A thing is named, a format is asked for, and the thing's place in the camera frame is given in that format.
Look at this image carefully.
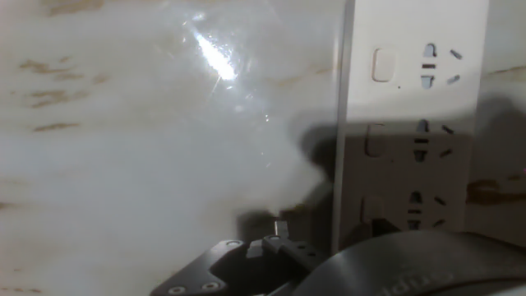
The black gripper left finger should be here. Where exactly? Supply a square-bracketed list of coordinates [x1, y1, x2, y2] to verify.
[149, 220, 326, 296]

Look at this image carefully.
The white power strip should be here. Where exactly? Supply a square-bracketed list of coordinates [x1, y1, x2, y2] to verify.
[330, 0, 491, 257]

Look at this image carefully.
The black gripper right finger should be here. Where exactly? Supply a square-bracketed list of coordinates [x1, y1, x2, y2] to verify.
[371, 217, 403, 239]

